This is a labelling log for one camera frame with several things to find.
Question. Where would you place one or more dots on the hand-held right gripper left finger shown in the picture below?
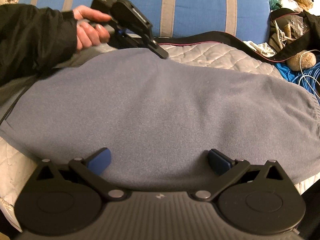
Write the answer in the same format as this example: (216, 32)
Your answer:
(98, 161)

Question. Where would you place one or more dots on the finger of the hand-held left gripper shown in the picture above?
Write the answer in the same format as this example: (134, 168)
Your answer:
(156, 50)

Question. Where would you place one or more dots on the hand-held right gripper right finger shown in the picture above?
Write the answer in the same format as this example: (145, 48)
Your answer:
(218, 162)

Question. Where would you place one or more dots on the grey fleece garment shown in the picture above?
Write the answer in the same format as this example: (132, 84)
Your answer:
(162, 105)

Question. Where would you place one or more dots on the person's left forearm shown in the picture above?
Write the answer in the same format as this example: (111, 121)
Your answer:
(32, 37)

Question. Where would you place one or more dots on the person's left hand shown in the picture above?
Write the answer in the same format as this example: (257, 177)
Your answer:
(87, 36)

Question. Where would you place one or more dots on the white quilted bedspread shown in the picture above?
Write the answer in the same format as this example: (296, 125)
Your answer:
(212, 57)

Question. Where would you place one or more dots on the white cloth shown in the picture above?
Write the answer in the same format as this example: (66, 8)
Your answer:
(261, 48)

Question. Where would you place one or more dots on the teal yarn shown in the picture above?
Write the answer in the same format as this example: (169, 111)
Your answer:
(274, 1)

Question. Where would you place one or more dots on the brown plush toy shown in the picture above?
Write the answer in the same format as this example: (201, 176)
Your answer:
(303, 60)

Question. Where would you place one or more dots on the clear plastic bag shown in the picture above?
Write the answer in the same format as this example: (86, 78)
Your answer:
(296, 25)

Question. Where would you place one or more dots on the black bag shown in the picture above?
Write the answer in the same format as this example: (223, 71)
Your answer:
(312, 22)

